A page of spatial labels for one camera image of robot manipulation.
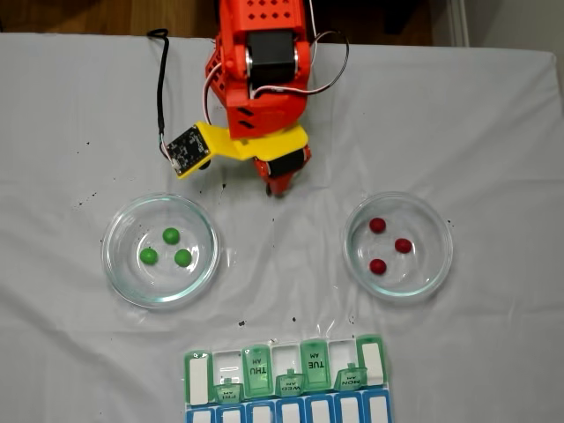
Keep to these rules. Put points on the green round pill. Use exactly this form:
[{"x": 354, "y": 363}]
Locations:
[
  {"x": 183, "y": 258},
  {"x": 148, "y": 256},
  {"x": 171, "y": 235}
]

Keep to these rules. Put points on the weekly pill organizer box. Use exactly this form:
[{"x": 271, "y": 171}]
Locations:
[{"x": 317, "y": 374}]

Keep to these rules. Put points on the white baseboard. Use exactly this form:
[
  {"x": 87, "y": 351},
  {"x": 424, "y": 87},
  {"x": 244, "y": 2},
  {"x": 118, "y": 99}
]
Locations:
[{"x": 456, "y": 22}]

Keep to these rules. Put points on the glass bowl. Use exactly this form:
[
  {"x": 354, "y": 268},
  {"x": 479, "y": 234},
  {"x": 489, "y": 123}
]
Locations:
[
  {"x": 418, "y": 282},
  {"x": 132, "y": 282}
]

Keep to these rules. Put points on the camera board on yellow mount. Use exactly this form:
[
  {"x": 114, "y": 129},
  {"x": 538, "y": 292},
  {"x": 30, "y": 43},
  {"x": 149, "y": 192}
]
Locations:
[{"x": 187, "y": 147}]

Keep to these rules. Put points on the white table cloth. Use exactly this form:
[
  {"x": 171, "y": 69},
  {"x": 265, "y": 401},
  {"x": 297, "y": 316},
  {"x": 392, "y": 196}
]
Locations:
[{"x": 396, "y": 132}]

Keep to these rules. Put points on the red round pill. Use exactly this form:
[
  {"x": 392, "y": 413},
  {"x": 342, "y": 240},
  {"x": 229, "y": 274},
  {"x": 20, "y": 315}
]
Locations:
[
  {"x": 403, "y": 246},
  {"x": 377, "y": 225},
  {"x": 378, "y": 266}
]

